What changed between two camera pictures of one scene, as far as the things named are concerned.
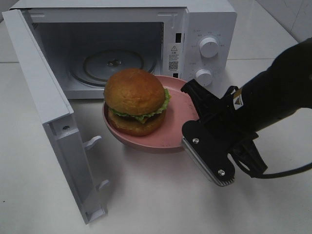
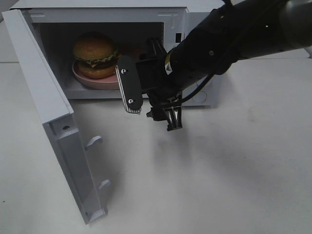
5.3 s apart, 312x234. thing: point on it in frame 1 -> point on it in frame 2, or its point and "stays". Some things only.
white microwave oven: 88,41 stays
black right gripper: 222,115 -> 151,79
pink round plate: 181,107 -> 109,83
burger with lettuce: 136,100 -> 96,54
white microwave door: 56,114 stays
